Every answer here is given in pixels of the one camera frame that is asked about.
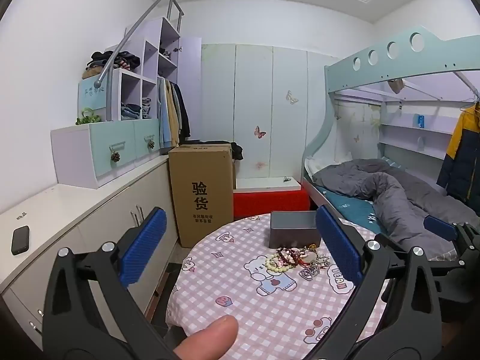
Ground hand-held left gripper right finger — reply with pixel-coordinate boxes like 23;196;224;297
316;205;451;360

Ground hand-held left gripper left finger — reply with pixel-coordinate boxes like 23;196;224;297
40;206;177;360

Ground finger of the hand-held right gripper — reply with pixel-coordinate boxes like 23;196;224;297
424;215;477;249

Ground grey metal tin box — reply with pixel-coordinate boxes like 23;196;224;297
269;211;322;249

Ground dark red bead bracelet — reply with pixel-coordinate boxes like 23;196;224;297
277;247;301;268

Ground person's left hand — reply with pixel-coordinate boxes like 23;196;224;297
174;315;239;360

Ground teal bedsheet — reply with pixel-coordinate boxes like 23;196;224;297
324;191;391;233

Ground grey duvet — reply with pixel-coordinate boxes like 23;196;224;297
312;158;480;261

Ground low white cabinet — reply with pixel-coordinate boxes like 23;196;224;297
0;154;179;349

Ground red storage bench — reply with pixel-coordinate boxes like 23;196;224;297
233;189;310;221

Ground yellow and navy jacket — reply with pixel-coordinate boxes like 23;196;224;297
436;101;480;205

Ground tall cardboard box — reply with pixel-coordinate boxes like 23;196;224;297
168;143;236;249

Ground white board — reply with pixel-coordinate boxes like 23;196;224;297
235;177;302;192

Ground pink checked tablecloth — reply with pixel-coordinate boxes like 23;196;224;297
166;213;394;360

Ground mint drawer unit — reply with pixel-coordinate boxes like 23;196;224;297
50;118;161;189

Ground black phone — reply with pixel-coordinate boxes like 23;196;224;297
11;226;31;256

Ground tan hanging coat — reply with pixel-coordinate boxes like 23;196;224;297
165;80;179;147

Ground light blue hanging shirt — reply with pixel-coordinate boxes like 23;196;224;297
157;77;168;149

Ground dark hanging jacket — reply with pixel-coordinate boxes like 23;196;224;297
173;82;191;145

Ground folded jeans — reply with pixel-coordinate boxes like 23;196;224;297
121;97;151;120

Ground green plant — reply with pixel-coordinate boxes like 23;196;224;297
76;107;103;125

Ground mint storage box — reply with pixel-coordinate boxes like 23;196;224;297
78;77;113;121

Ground white wardrobe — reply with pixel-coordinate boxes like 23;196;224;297
200;43;340;190

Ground pile of dark clothes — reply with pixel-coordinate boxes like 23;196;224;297
83;50;141;79

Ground lilac cubby shelf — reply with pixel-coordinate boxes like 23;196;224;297
107;17;181;121

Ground white wall shelf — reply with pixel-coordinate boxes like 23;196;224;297
377;118;456;162

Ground mint bunk bed frame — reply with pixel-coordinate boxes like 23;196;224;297
302;25;480;263

